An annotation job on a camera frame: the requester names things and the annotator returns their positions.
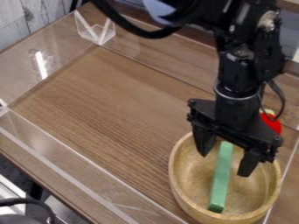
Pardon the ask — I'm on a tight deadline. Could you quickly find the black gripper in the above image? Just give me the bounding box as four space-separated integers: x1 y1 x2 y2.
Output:
188 84 284 177

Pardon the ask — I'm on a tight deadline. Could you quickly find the green rectangular block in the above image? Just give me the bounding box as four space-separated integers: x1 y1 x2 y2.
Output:
209 141 234 214

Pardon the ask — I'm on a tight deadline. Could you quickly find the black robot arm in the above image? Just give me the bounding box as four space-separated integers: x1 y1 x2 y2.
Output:
91 0 286 177

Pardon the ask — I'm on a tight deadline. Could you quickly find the wooden bowl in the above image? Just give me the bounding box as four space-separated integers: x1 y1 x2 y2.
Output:
169 134 282 224

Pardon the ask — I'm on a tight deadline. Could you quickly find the red plush strawberry toy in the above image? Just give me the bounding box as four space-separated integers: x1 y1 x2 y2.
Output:
260 109 284 135

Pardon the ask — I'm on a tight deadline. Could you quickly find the black device with screw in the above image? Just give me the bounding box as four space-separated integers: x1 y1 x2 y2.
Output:
0 205 62 224

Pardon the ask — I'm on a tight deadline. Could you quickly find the black cable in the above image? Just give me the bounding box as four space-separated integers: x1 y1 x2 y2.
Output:
258 78 288 123

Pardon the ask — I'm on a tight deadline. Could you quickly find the clear acrylic tray wall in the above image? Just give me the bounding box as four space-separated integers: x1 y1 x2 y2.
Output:
0 100 188 224

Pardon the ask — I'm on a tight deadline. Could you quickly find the clear acrylic corner bracket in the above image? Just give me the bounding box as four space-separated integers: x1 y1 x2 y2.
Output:
74 10 117 46

